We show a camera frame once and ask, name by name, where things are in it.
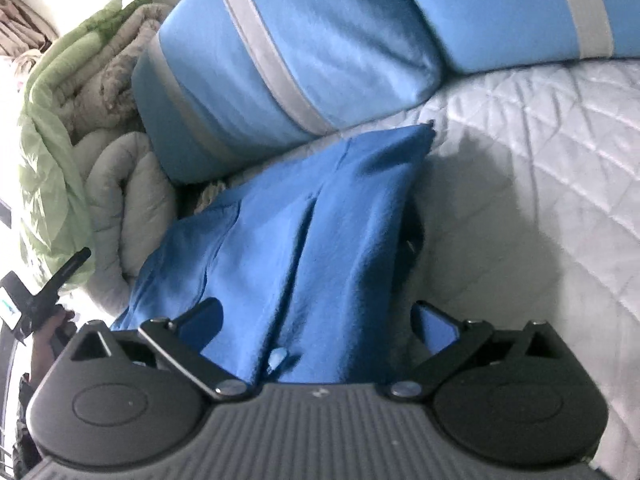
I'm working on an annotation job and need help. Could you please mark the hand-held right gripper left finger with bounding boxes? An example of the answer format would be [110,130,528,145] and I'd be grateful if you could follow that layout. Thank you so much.
[67,297,249,402]

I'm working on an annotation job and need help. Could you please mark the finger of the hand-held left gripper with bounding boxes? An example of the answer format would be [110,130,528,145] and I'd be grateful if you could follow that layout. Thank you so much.
[29,247,93,322]

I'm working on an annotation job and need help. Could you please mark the green blanket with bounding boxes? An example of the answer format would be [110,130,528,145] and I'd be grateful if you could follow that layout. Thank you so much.
[16,0,157,288]

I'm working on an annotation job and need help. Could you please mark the blue fleece jacket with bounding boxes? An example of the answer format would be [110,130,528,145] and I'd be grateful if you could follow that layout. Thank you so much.
[109,122,437,397]

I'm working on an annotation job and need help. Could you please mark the brown curtain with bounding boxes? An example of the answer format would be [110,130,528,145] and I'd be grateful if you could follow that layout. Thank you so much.
[0,0,62,57]

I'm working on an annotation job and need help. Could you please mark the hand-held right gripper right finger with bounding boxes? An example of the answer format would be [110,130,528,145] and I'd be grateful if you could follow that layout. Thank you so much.
[384,300,576,402]

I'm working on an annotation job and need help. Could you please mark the grey quilted bedspread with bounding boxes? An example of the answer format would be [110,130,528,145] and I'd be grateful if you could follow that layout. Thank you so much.
[197,57,640,480]

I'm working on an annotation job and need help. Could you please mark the person's left hand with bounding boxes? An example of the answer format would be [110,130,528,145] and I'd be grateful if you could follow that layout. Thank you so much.
[27,306,77,386]

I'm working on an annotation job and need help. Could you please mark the blue pillow with grey stripes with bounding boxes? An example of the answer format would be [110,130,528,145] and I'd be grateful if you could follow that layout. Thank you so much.
[131,0,447,187]
[384,0,640,76]

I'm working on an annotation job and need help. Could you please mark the grey comforter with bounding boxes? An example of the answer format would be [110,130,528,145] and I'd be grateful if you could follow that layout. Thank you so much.
[74,127,182,307]

